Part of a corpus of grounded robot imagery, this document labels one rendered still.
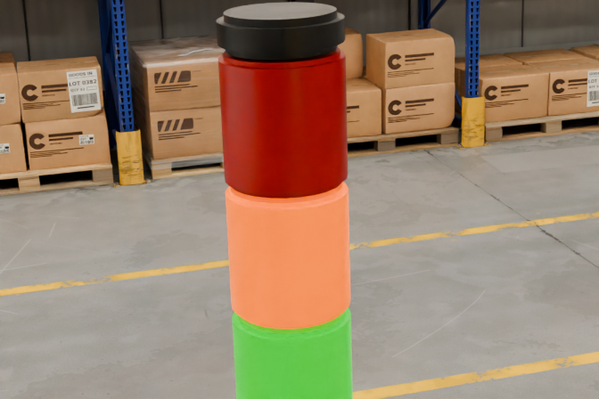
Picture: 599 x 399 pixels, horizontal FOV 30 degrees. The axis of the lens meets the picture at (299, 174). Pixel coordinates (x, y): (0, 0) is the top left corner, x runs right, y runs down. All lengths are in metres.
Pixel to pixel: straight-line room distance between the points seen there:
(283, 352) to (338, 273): 0.04
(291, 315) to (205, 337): 5.25
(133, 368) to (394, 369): 1.24
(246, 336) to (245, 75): 0.11
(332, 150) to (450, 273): 5.97
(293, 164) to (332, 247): 0.04
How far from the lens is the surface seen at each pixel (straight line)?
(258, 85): 0.42
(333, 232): 0.44
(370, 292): 6.14
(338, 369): 0.47
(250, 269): 0.44
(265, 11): 0.44
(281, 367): 0.46
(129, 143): 8.14
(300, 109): 0.42
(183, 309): 6.04
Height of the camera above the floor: 2.41
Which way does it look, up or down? 17 degrees down
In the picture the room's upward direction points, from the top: 2 degrees counter-clockwise
